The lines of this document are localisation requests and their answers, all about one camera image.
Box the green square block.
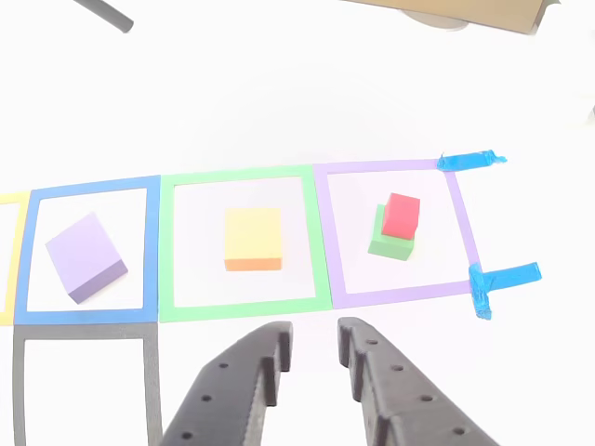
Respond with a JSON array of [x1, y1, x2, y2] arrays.
[[366, 203, 416, 262]]

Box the orange square block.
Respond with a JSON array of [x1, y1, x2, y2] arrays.
[[223, 206, 284, 272]]

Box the small red cube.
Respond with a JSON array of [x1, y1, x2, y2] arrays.
[[381, 192, 422, 241]]

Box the large purple square block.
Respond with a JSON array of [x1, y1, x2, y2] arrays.
[[45, 211, 129, 306]]

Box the blue tape strip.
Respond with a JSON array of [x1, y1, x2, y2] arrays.
[[435, 149, 509, 172], [467, 262, 493, 322], [481, 261, 543, 292]]

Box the brown cardboard box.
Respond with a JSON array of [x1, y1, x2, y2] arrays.
[[341, 0, 549, 36]]

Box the dark grey rod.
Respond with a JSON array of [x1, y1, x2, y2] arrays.
[[72, 0, 135, 34]]

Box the black square frame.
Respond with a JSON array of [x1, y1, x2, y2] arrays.
[[11, 321, 164, 446]]

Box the green square frame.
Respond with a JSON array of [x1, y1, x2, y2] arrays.
[[157, 164, 334, 324]]

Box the blue square frame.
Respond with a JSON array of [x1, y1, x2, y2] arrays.
[[12, 175, 163, 326]]

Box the purple square frame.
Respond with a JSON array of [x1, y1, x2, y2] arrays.
[[313, 158, 483, 310]]

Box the orange square frame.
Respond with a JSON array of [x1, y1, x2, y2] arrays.
[[0, 190, 32, 326]]

